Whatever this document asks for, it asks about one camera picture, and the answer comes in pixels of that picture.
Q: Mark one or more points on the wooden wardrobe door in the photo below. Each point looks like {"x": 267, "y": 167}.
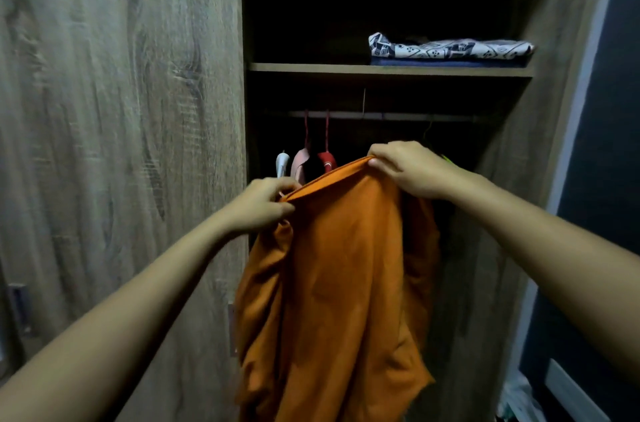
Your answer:
{"x": 120, "y": 112}

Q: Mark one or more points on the person's right hand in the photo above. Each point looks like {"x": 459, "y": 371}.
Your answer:
{"x": 420, "y": 169}

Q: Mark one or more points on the wooden wardrobe shelf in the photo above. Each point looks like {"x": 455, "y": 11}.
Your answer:
{"x": 390, "y": 70}

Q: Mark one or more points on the white crumpled cloth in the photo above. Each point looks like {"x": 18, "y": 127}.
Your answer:
{"x": 520, "y": 399}

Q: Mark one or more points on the blue folded cloth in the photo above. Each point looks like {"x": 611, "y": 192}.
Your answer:
{"x": 450, "y": 62}

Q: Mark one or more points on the white clothes hanger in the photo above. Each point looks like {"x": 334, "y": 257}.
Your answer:
{"x": 282, "y": 163}

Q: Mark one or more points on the orange garment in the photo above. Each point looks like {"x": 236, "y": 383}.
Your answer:
{"x": 340, "y": 296}

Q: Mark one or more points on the pink garment on hanger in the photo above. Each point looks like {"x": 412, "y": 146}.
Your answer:
{"x": 300, "y": 164}

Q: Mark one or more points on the white baseboard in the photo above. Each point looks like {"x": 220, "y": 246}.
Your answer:
{"x": 575, "y": 394}

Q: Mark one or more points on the red clothes hanger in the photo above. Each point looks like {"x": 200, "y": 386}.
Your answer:
{"x": 327, "y": 159}

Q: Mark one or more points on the person's left hand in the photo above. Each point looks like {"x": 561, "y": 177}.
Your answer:
{"x": 257, "y": 209}

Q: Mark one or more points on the green clothes hanger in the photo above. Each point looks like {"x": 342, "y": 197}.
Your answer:
{"x": 446, "y": 159}

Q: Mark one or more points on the person's right forearm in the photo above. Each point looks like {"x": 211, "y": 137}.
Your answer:
{"x": 560, "y": 257}

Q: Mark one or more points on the person's left forearm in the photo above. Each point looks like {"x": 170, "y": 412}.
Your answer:
{"x": 115, "y": 331}

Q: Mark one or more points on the metal clothes rod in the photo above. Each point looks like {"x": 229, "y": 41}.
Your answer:
{"x": 400, "y": 115}

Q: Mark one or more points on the person's right thumb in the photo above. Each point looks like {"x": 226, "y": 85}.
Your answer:
{"x": 384, "y": 168}

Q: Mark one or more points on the wooden wardrobe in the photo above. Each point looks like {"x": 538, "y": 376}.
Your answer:
{"x": 505, "y": 147}

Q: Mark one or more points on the person's left thumb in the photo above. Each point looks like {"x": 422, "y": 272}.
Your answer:
{"x": 284, "y": 210}

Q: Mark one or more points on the white black patterned folded cloth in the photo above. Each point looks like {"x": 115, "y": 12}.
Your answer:
{"x": 450, "y": 49}

